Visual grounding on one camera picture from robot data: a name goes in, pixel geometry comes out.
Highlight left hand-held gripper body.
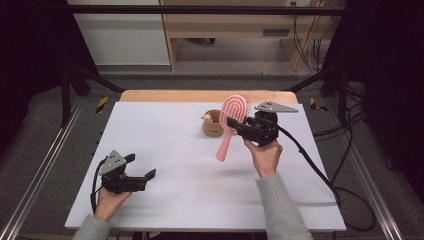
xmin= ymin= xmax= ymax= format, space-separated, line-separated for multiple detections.
xmin=98 ymin=149 xmax=148 ymax=195

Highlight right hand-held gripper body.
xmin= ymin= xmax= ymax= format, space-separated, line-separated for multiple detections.
xmin=237 ymin=100 xmax=299 ymax=148

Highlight pink hairbrush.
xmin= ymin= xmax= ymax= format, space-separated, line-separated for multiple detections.
xmin=215 ymin=94 xmax=250 ymax=163

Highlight person's left hand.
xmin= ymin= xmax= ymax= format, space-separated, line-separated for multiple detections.
xmin=94 ymin=187 xmax=133 ymax=223

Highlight person's right hand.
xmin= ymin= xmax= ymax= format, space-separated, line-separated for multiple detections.
xmin=243 ymin=138 xmax=284 ymax=179

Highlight yellow black tape marker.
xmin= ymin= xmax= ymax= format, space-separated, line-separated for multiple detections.
xmin=309 ymin=97 xmax=328 ymax=112
xmin=95 ymin=96 xmax=110 ymax=114

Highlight wooden table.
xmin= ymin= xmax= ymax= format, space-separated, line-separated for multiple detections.
xmin=119 ymin=89 xmax=299 ymax=104

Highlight light wooden desk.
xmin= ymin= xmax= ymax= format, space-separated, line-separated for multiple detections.
xmin=159 ymin=0 xmax=348 ymax=72

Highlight white cabinet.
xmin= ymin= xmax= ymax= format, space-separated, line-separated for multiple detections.
xmin=66 ymin=0 xmax=171 ymax=66

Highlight black curtain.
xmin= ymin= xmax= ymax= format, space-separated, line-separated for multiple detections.
xmin=319 ymin=0 xmax=424 ymax=194
xmin=0 ymin=0 xmax=98 ymax=151

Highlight left hand-held gripper black cable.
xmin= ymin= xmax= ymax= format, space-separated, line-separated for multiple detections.
xmin=89 ymin=159 xmax=108 ymax=216

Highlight hand-held gripper black cable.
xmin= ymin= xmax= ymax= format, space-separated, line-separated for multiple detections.
xmin=89 ymin=159 xmax=108 ymax=216
xmin=277 ymin=125 xmax=377 ymax=233

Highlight right hand-held gripper black cable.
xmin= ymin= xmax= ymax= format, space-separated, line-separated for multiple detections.
xmin=277 ymin=125 xmax=377 ymax=233

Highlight aluminium floor rail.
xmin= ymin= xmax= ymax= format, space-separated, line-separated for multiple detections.
xmin=328 ymin=103 xmax=404 ymax=240
xmin=0 ymin=99 xmax=84 ymax=240

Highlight black metal frame stand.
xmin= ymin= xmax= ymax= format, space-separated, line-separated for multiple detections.
xmin=59 ymin=63 xmax=126 ymax=128
xmin=283 ymin=63 xmax=351 ymax=126

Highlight black floor cables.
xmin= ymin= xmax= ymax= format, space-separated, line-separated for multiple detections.
xmin=313 ymin=83 xmax=368 ymax=184

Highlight bundle of hanging cables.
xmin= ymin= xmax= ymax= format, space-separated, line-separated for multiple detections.
xmin=291 ymin=1 xmax=334 ymax=73

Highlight black horizontal frame bar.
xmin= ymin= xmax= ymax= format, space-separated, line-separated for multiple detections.
xmin=59 ymin=4 xmax=348 ymax=16

